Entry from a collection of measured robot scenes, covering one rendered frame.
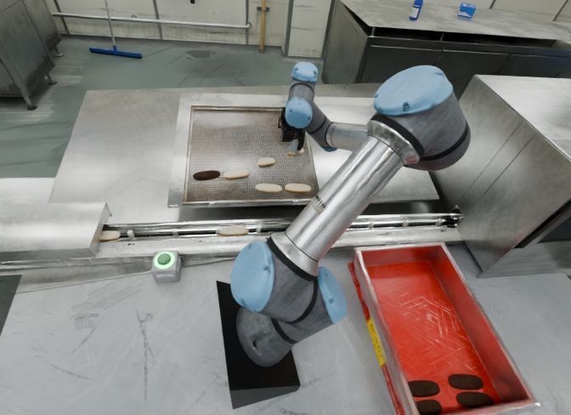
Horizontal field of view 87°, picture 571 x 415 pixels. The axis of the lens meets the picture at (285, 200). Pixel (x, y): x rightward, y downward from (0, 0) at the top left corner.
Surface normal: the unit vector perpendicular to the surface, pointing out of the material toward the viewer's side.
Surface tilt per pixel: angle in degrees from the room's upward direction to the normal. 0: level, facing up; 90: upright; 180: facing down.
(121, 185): 0
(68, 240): 0
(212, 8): 90
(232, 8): 90
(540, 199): 90
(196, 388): 0
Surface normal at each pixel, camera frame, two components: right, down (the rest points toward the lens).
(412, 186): 0.12, -0.53
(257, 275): -0.72, -0.38
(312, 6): 0.12, 0.74
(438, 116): 0.26, 0.47
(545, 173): -0.99, 0.02
